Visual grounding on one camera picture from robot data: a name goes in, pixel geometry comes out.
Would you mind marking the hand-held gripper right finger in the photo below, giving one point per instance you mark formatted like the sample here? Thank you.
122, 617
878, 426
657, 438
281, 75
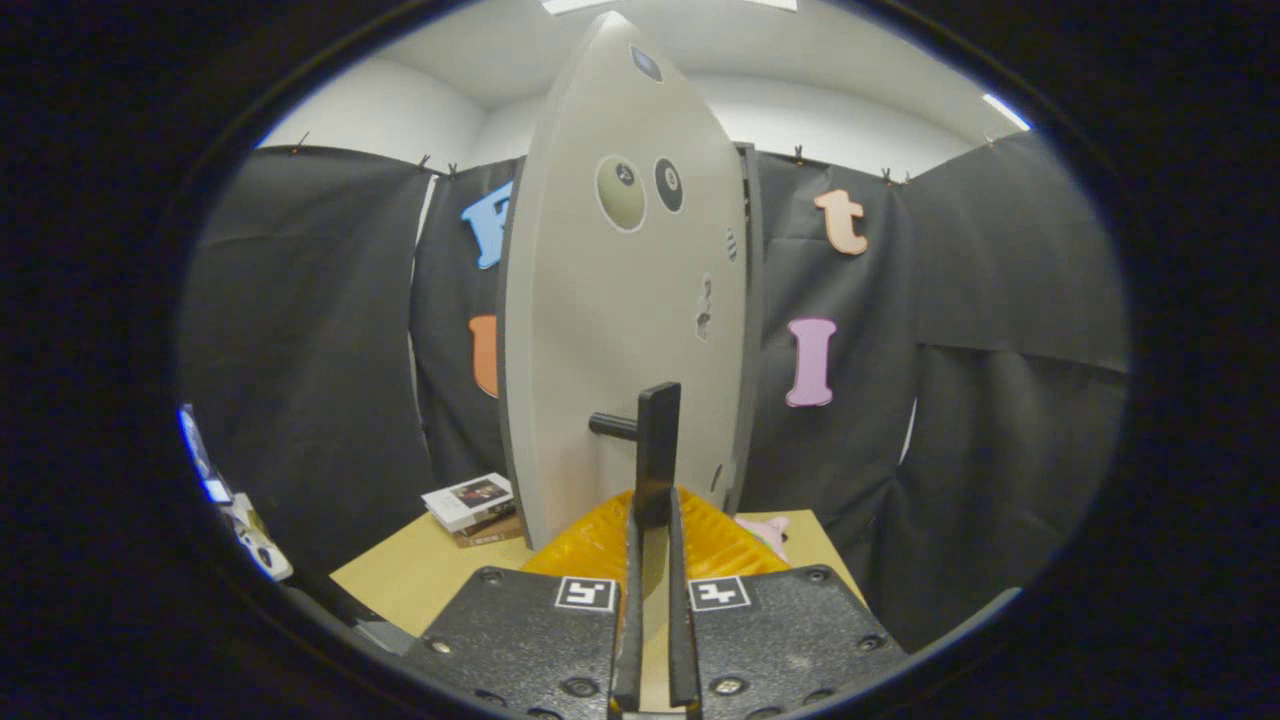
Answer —
682, 650

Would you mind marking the black backdrop cloth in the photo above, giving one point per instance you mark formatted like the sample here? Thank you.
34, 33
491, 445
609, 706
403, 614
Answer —
1000, 300

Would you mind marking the white cover book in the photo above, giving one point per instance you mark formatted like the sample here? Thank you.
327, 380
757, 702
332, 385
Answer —
465, 497

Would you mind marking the white cluttered device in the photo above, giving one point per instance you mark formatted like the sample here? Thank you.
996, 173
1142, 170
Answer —
262, 550

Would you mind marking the pink and green plush toy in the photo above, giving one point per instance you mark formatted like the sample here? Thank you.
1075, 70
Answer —
765, 530

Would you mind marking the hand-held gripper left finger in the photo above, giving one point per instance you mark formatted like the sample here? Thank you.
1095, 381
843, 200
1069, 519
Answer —
628, 650

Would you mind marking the long ceiling light panel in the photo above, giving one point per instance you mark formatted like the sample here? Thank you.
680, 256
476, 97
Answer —
570, 5

